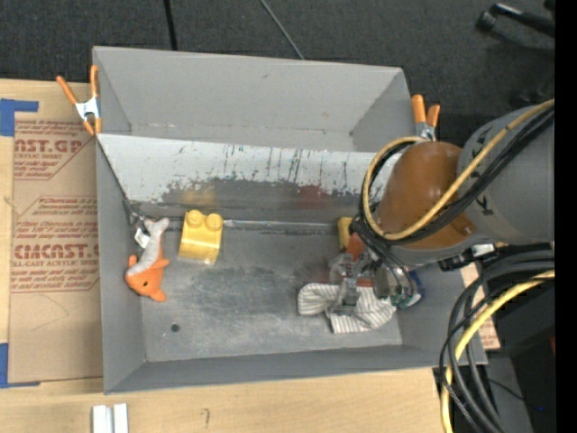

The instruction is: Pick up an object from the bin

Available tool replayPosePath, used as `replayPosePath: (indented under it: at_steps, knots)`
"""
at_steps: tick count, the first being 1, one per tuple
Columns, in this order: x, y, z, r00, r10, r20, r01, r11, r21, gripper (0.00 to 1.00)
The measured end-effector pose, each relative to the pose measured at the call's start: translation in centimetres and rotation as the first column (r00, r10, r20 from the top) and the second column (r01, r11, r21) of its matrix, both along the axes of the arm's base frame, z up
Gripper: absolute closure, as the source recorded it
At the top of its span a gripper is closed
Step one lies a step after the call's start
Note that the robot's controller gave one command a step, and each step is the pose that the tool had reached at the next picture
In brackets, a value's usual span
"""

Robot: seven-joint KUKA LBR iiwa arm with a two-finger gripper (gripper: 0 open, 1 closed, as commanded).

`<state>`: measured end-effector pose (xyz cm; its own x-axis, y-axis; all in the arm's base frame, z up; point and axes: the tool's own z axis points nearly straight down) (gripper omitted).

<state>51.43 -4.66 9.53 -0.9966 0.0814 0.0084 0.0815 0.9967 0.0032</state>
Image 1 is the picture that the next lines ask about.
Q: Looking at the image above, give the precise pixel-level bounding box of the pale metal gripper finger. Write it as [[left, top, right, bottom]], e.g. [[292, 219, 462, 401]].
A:
[[331, 253, 362, 284], [332, 279, 362, 318]]

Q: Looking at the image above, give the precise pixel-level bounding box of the white striped cloth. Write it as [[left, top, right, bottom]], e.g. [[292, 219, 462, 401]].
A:
[[297, 281, 398, 335]]

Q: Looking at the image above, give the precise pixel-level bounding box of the yellow and orange toy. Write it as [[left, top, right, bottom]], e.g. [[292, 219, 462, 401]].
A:
[[337, 216, 367, 262]]

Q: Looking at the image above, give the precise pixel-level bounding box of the grey metal bin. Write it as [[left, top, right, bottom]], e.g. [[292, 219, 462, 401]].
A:
[[91, 46, 489, 395]]

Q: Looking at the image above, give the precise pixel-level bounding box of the yellow toy building block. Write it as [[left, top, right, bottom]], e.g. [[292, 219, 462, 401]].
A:
[[178, 209, 224, 266]]

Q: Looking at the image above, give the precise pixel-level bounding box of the orange and white toy fish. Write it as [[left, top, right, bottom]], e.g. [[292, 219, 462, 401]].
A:
[[124, 216, 172, 304]]

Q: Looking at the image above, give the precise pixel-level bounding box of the brown cardboard board, red print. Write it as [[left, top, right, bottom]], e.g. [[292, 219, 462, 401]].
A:
[[0, 78, 501, 390]]

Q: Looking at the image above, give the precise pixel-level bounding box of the black cylinder on white bracket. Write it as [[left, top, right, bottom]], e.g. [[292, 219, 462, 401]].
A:
[[437, 243, 497, 272]]

